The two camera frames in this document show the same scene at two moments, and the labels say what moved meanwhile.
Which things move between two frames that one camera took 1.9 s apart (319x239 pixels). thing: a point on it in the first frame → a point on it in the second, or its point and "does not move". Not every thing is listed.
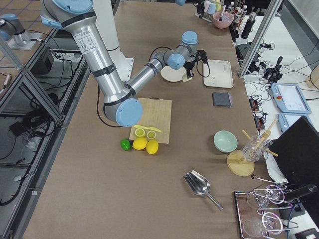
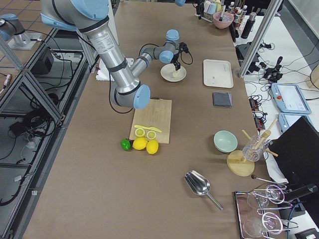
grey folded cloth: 222,99 does not move
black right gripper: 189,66 → 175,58
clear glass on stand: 253,149 does not move
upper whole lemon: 152,146 does not move
